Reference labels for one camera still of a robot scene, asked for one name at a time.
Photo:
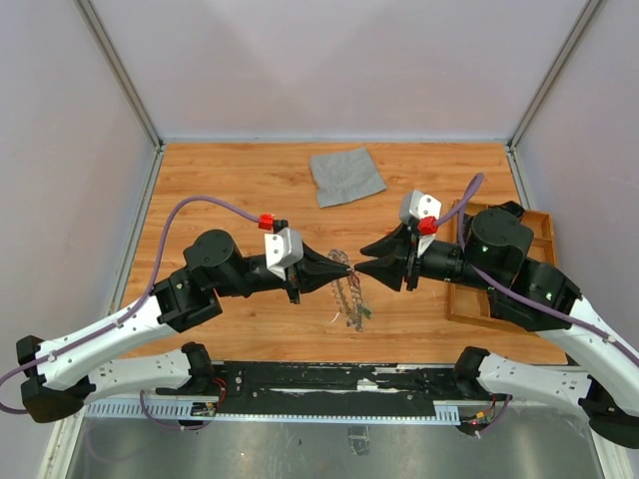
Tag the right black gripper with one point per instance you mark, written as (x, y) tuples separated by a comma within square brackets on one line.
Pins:
[(389, 270)]

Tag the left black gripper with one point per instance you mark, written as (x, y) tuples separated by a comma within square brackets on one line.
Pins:
[(312, 272)]

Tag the red key tag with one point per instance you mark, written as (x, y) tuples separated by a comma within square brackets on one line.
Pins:
[(353, 280)]

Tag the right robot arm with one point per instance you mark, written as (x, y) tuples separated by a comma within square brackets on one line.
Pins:
[(491, 254)]

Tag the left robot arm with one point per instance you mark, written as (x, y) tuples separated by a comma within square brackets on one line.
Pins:
[(67, 373)]

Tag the grey cloth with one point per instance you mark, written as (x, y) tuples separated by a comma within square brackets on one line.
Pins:
[(345, 177)]

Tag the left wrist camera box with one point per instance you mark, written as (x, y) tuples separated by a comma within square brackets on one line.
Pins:
[(283, 250)]

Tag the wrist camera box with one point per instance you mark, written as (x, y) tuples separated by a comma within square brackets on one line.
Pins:
[(419, 213), (283, 250)]

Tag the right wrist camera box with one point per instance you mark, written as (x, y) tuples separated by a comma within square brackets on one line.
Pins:
[(419, 213)]

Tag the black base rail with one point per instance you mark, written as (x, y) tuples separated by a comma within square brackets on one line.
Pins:
[(329, 389)]

